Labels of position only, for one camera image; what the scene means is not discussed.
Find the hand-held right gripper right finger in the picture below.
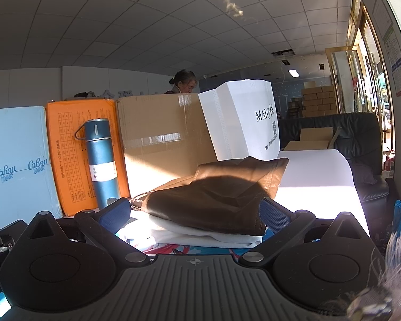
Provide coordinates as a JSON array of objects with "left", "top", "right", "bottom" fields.
[{"left": 239, "top": 197, "right": 370, "bottom": 268}]

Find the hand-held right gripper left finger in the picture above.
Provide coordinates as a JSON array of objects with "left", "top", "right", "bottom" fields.
[{"left": 25, "top": 197, "right": 151, "bottom": 265}]

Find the brown leather jacket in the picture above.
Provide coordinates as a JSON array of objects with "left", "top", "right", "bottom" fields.
[{"left": 130, "top": 156, "right": 290, "bottom": 236}]

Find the white board sheet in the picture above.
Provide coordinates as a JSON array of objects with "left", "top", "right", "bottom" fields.
[{"left": 277, "top": 149, "right": 371, "bottom": 238}]

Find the printed blanket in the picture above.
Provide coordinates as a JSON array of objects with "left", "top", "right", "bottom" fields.
[{"left": 115, "top": 214, "right": 276, "bottom": 258}]

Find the blue thermos bottle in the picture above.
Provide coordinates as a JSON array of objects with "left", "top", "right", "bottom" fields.
[{"left": 75, "top": 118, "right": 119, "bottom": 209}]

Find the orange carton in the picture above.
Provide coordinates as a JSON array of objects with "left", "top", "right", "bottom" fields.
[{"left": 46, "top": 98, "right": 131, "bottom": 217}]

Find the white folded cloth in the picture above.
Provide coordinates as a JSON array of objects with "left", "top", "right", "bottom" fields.
[{"left": 147, "top": 214, "right": 264, "bottom": 250}]

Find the open cardboard box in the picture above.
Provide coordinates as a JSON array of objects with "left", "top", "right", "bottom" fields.
[{"left": 283, "top": 127, "right": 342, "bottom": 152}]

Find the large cardboard box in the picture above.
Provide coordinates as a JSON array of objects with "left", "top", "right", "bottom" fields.
[{"left": 115, "top": 94, "right": 218, "bottom": 198}]

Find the white shopping bag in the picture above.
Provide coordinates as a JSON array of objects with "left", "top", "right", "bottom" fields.
[{"left": 198, "top": 79, "right": 281, "bottom": 162}]

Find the black leather sofa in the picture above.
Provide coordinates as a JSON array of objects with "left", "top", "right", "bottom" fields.
[{"left": 281, "top": 112, "right": 396, "bottom": 238}]

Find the light blue carton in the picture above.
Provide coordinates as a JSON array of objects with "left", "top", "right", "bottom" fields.
[{"left": 0, "top": 106, "right": 63, "bottom": 235}]

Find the stack of cardboard boxes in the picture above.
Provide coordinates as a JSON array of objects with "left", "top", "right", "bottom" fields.
[{"left": 301, "top": 86, "right": 339, "bottom": 117}]

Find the red fire extinguisher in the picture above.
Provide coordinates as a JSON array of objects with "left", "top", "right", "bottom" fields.
[{"left": 383, "top": 150, "right": 395, "bottom": 174}]

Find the grey fur clothing trim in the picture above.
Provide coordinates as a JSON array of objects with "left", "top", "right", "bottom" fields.
[{"left": 316, "top": 229, "right": 401, "bottom": 321}]

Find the gold framed glass door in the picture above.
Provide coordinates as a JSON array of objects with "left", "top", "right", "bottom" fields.
[{"left": 325, "top": 7, "right": 393, "bottom": 161}]

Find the wall poster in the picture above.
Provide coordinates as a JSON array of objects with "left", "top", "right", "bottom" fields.
[{"left": 384, "top": 23, "right": 401, "bottom": 98}]

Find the white wall notice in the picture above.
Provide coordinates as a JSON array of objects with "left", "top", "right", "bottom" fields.
[{"left": 372, "top": 0, "right": 393, "bottom": 39}]

